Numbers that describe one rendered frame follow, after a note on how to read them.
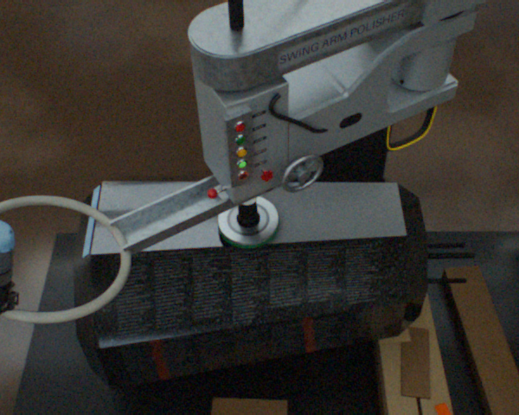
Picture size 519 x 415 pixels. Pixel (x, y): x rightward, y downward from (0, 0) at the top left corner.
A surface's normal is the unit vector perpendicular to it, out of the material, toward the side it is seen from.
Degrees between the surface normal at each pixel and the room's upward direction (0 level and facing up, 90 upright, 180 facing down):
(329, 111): 90
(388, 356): 0
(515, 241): 0
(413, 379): 0
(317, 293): 45
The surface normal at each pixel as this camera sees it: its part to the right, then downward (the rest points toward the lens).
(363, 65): -0.58, -0.23
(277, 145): 0.48, 0.68
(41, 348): -0.02, -0.62
